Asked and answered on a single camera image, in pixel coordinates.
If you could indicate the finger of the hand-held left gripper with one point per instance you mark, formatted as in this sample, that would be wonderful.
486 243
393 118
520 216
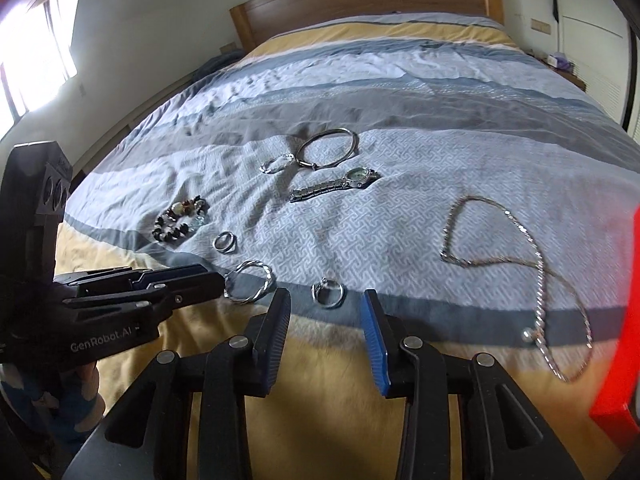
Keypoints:
195 290
175 274

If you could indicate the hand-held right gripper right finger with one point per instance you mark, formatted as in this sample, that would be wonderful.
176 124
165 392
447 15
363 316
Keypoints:
376 340

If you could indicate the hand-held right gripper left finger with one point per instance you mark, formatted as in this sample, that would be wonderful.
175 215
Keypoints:
274 340

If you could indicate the twisted silver bangle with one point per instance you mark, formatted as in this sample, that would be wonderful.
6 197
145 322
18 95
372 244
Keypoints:
268 274

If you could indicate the person's left hand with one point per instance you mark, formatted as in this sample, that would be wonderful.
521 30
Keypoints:
89 375

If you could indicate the silver hoop earring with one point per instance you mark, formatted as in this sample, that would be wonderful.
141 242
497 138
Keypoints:
340 297

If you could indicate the blue patterned clothing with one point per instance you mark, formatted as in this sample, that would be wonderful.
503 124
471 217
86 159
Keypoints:
80 407

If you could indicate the silver wristwatch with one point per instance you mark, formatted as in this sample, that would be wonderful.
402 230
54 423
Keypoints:
325 189

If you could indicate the plain silver bangle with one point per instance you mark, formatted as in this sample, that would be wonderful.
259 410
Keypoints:
352 147

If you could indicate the bright window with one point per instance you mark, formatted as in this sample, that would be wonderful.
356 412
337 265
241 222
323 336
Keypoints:
30 50

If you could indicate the dark blue cloth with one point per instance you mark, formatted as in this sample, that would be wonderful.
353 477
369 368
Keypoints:
215 65

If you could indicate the striped grey yellow bedspread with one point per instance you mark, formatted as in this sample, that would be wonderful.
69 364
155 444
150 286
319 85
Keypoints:
400 110

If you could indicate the red box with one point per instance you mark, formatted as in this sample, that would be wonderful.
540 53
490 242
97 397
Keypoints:
617 360

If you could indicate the wooden headboard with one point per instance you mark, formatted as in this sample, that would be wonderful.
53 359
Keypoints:
350 0

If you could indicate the wooden nightstand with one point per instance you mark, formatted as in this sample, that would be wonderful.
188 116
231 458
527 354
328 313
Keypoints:
575 80

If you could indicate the tissue box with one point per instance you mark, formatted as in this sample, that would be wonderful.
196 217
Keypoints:
559 61

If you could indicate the white wardrobe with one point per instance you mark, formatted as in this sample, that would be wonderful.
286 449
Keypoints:
595 20

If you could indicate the wall switch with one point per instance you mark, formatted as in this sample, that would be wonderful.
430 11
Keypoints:
540 26

